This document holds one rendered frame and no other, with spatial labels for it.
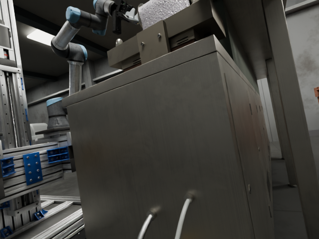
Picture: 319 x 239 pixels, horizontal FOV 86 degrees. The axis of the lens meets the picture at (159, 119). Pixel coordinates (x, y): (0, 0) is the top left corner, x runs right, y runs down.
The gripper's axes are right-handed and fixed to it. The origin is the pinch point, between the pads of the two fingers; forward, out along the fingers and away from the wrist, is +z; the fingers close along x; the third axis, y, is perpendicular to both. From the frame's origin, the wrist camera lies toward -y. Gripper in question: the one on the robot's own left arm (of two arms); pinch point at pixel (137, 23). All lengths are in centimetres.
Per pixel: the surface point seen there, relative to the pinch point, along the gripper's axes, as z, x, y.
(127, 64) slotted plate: 25.0, -22.8, -17.2
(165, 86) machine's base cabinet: 48, -30, -16
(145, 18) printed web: 7.8, -4.2, 2.3
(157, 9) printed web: 12.6, -4.2, 7.3
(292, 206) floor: 119, 79, -63
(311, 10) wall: 35, 392, 191
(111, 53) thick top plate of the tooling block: 16.8, -23.9, -16.4
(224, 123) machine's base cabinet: 65, -30, -17
